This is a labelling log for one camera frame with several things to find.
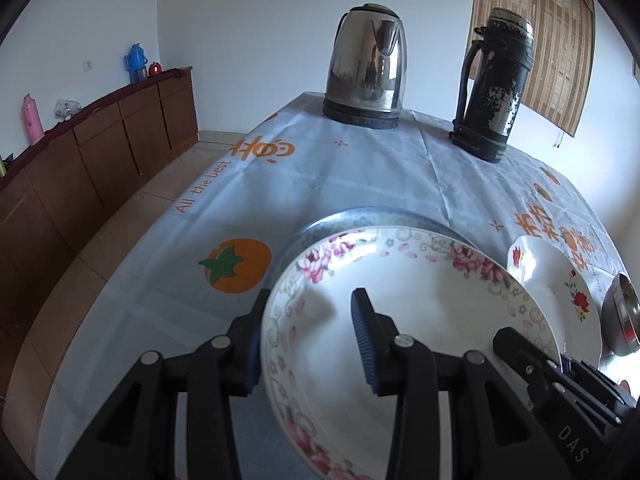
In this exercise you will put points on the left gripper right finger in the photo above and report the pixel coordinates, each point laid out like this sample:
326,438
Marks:
493,435

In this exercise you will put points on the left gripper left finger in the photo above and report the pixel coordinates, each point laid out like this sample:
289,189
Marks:
133,434

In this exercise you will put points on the red flower white plate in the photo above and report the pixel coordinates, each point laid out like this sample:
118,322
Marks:
563,296

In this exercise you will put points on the pink floral white plate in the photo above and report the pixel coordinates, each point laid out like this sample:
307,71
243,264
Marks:
443,293

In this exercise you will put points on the stainless steel bowl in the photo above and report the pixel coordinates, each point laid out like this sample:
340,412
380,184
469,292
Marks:
620,316

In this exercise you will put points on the white printed tablecloth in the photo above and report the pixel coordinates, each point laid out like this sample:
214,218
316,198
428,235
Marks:
139,283

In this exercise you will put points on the blue rimmed plate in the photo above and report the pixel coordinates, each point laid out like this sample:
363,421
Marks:
352,218

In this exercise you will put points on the brown wooden sideboard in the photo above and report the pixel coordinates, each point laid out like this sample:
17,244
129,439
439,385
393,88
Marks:
57,194

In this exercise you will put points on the pink thermos bottle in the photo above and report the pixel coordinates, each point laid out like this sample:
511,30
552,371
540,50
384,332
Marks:
31,120

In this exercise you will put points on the crumpled plastic bag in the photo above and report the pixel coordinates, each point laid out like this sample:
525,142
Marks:
66,109

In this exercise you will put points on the small red pot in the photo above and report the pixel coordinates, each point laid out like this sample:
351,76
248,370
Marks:
155,69

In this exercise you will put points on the black worn thermos flask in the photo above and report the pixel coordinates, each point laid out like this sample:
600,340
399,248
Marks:
493,78

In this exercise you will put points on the blue thermos jug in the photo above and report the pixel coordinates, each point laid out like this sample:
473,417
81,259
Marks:
135,64

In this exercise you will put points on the stainless steel electric kettle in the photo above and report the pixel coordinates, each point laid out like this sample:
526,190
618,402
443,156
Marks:
367,73

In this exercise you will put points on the bamboo window blind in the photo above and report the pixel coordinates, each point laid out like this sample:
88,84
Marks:
556,88

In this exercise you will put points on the wall socket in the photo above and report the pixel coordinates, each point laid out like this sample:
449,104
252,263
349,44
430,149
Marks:
88,65

